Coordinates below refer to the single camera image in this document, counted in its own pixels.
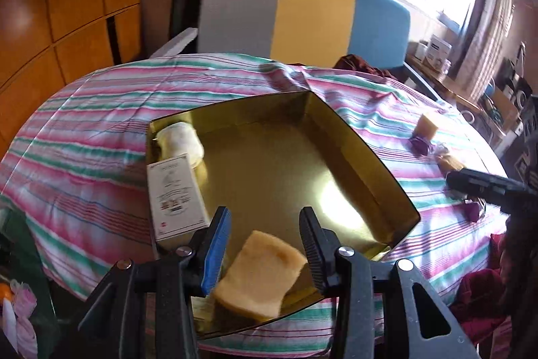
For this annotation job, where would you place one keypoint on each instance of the dark red cloth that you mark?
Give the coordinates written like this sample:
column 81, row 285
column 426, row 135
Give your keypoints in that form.
column 365, row 64

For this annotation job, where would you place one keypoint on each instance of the white carton boxes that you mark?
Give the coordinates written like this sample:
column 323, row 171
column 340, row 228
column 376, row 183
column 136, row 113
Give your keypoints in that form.
column 436, row 50

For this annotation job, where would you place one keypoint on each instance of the red garment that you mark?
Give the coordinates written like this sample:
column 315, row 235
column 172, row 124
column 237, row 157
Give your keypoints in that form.
column 479, row 300

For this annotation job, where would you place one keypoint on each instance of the striped curtain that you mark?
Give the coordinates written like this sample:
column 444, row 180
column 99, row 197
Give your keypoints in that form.
column 489, row 14

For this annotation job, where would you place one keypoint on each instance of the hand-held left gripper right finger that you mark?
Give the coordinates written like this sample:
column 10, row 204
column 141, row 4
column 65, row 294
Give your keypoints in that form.
column 313, row 254

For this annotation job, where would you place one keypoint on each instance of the cluttered wooden desk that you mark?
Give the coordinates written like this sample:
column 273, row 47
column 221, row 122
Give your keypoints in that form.
column 462, row 90

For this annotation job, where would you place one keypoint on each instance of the white rolled cloth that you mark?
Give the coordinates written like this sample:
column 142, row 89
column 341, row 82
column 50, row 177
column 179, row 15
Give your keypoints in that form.
column 180, row 142

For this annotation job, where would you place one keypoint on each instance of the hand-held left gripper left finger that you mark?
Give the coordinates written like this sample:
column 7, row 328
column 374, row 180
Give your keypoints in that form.
column 216, row 249

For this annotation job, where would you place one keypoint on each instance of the white printed carton box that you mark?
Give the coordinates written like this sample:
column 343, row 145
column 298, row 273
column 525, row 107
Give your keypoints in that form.
column 176, row 195

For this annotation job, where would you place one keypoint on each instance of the pink and white cloth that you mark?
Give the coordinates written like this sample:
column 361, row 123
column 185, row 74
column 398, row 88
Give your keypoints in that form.
column 23, row 310

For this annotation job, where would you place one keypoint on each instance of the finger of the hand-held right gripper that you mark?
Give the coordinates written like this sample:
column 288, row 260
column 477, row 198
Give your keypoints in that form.
column 479, row 184

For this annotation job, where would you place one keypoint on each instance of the striped blanket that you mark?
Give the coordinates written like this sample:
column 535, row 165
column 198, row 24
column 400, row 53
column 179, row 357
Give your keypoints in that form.
column 92, row 132

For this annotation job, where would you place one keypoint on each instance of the gold metal tin tray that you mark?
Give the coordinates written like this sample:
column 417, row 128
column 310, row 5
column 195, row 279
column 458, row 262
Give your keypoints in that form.
column 273, row 157

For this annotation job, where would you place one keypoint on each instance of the white foam piece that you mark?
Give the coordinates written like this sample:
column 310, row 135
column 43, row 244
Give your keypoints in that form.
column 176, row 43

